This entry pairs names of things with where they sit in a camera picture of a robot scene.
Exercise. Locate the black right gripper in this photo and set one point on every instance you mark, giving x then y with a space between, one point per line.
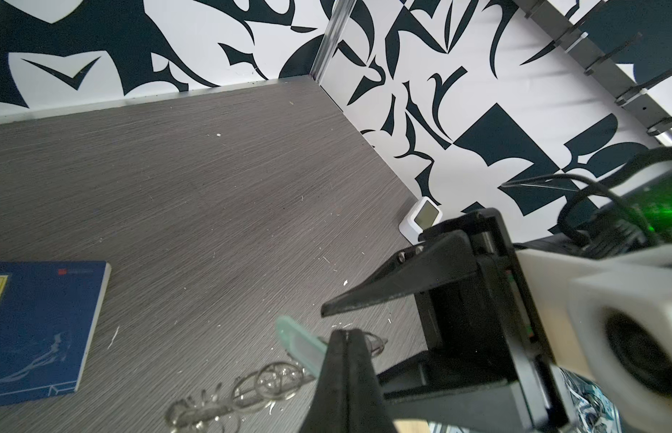
487 366

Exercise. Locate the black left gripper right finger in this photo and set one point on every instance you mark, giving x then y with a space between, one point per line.
365 405

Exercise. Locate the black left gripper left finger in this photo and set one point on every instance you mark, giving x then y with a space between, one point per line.
329 409

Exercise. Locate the pale green key tag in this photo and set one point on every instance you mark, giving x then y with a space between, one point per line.
306 349

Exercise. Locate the single silver keyring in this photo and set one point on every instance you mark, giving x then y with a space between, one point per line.
375 344

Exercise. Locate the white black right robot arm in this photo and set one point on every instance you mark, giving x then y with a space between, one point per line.
596 223

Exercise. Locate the white digital scale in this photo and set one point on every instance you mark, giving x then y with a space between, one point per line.
423 215

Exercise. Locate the blue notebook with yellow label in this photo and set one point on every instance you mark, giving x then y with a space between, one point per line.
48 317

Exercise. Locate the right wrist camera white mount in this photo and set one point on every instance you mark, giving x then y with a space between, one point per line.
610 321

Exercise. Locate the black wall hook rail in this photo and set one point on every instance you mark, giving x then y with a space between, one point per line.
625 46

